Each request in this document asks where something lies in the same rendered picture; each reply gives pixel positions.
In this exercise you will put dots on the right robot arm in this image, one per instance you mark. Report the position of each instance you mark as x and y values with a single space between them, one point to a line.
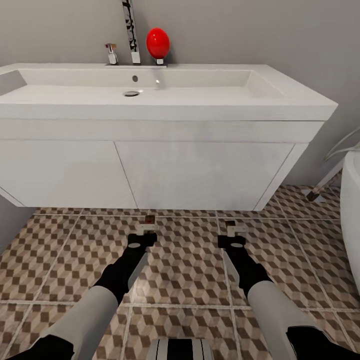
290 333

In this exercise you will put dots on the bathtub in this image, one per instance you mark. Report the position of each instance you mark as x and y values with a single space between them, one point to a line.
349 169

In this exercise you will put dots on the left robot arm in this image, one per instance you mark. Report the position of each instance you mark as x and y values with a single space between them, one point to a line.
77 335

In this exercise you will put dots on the furniture sink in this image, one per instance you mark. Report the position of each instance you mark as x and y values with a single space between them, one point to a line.
208 136

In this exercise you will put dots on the mousetrap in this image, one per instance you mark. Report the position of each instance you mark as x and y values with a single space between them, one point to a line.
230 223
149 219

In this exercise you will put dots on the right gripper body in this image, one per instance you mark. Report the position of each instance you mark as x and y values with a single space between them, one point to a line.
224 239

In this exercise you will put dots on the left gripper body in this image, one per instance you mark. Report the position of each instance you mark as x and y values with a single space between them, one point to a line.
147 238

